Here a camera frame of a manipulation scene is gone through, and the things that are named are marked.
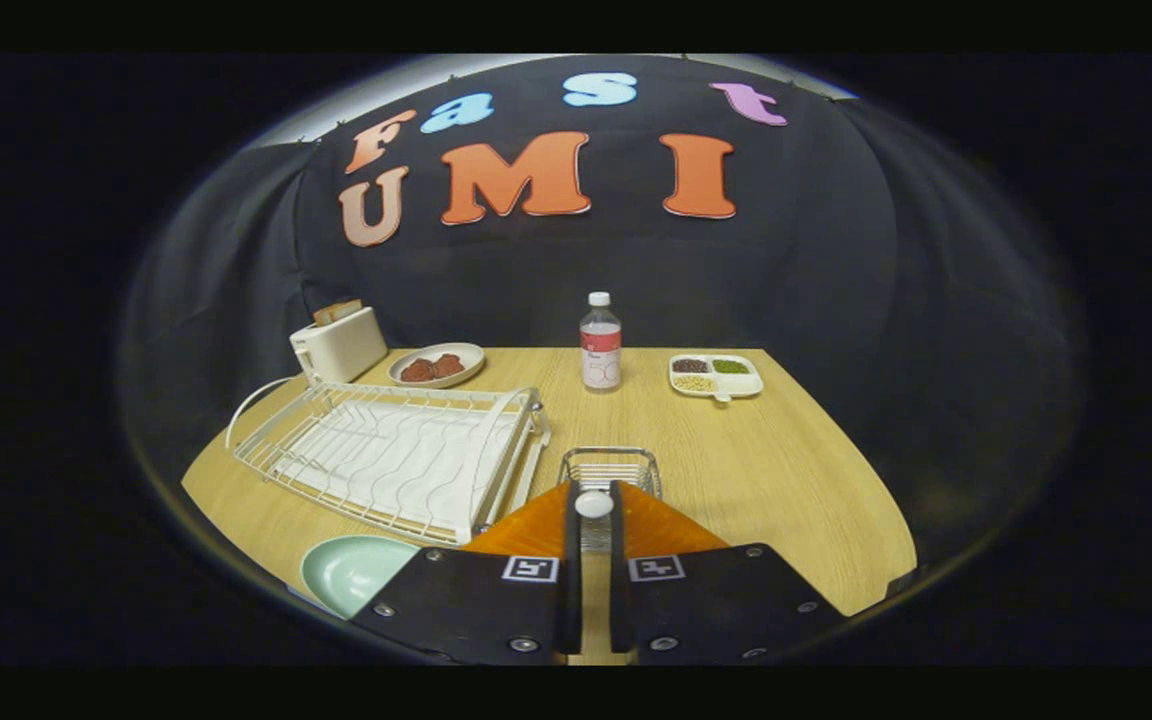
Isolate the clear bottle white cap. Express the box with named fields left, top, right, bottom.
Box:
left=580, top=291, right=623, bottom=393

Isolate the white wire dish rack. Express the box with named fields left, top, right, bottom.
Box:
left=226, top=376, right=552, bottom=547

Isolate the black backdrop cloth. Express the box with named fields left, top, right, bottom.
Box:
left=121, top=54, right=1087, bottom=601

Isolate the white divided tray with beans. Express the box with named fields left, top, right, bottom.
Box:
left=668, top=354, right=764, bottom=403

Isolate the cream white toaster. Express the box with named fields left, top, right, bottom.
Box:
left=289, top=300, right=389, bottom=387

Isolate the pale green plate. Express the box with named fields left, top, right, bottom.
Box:
left=300, top=535, right=422, bottom=621

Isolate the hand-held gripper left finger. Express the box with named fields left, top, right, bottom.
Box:
left=351, top=480, right=584, bottom=666

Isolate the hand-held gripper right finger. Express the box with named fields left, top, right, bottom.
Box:
left=608, top=480, right=847, bottom=666

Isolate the small metal wire basket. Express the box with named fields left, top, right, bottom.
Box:
left=558, top=446, right=663, bottom=553

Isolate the cream plate with meat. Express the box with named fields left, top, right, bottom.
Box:
left=388, top=342, right=486, bottom=389

